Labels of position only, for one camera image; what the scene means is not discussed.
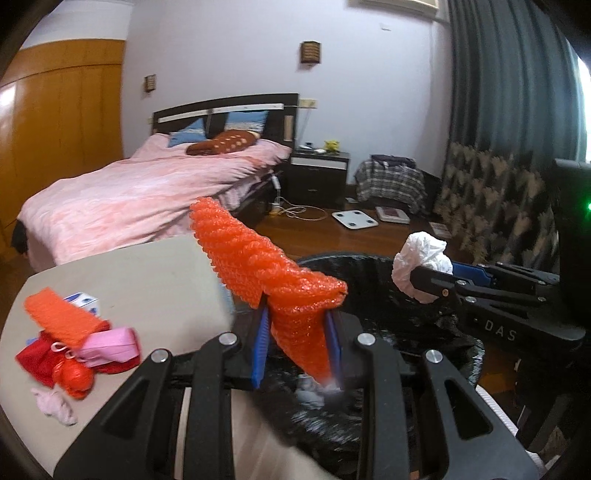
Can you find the white bathroom scale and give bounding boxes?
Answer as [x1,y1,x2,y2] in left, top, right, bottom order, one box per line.
[331,209,379,230]

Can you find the dark wooden bed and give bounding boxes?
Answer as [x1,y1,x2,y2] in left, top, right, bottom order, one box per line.
[11,93,300,273]

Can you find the white tissue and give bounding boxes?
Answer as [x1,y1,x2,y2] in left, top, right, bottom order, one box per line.
[295,376,342,409]
[392,232,454,304]

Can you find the plaid shirt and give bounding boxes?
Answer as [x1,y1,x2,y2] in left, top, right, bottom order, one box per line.
[355,157,428,215]

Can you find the white cable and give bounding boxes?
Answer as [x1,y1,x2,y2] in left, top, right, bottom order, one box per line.
[277,196,326,221]

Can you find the trash bin with black bag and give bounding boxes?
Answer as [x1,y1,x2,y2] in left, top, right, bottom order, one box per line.
[231,251,518,480]

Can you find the blue pillow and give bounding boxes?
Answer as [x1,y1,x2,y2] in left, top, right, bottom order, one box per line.
[224,111,269,139]
[168,117,208,147]

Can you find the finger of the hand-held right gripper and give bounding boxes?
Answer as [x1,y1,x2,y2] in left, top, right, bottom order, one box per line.
[450,261,560,296]
[410,266,546,308]

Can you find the dark chair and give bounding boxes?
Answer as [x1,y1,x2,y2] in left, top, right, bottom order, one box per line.
[351,154,444,217]

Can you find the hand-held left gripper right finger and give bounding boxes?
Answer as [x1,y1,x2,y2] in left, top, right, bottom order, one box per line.
[324,310,541,480]

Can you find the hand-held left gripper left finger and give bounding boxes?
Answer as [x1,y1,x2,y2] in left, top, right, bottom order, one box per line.
[54,305,271,480]

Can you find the red cloth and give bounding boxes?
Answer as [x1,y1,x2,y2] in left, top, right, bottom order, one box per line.
[16,318,141,386]

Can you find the orange-red plastic bag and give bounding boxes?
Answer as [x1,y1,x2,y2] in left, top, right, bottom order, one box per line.
[52,357,95,400]

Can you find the brown dotted pillow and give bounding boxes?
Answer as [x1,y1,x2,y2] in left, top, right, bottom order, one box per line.
[186,130,259,156]

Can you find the small blue white box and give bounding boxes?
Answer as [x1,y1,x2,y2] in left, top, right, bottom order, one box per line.
[62,292,101,317]

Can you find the pink tissue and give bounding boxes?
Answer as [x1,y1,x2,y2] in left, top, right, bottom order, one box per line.
[31,385,78,426]

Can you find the dark hooded jacket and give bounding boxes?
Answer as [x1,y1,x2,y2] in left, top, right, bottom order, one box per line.
[370,154,416,168]

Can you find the pink blanket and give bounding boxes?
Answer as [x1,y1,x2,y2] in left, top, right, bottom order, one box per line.
[18,134,293,266]

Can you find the white scale with red top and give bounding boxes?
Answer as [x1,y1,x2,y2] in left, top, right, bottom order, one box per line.
[375,205,411,224]

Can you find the wooden wardrobe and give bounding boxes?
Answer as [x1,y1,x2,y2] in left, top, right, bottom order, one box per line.
[0,39,127,259]

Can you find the dark patterned curtain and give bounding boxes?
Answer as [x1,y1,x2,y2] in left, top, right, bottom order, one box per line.
[434,0,587,278]

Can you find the air conditioner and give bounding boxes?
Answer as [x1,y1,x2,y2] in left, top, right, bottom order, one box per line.
[369,0,439,21]

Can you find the dark nightstand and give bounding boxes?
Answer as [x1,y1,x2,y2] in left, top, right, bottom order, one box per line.
[287,150,351,208]

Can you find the orange foam net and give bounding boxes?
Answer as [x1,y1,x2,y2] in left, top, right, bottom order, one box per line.
[24,287,112,349]
[189,198,348,384]

